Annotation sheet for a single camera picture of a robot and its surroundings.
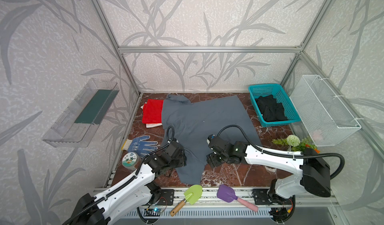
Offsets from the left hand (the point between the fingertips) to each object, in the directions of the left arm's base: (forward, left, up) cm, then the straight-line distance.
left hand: (185, 155), depth 82 cm
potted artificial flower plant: (+3, -58, +9) cm, 59 cm away
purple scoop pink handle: (-18, -22, -4) cm, 29 cm away
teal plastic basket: (+52, -66, 0) cm, 83 cm away
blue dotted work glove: (+8, +30, -6) cm, 32 cm away
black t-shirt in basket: (+33, -57, -1) cm, 66 cm away
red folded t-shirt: (+30, +26, -2) cm, 40 cm away
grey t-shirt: (+25, -1, -8) cm, 26 cm away
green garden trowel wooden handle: (-19, -5, -5) cm, 20 cm away
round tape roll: (-4, +29, +1) cm, 29 cm away
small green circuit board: (-25, +12, -5) cm, 28 cm away
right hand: (0, -14, +2) cm, 14 cm away
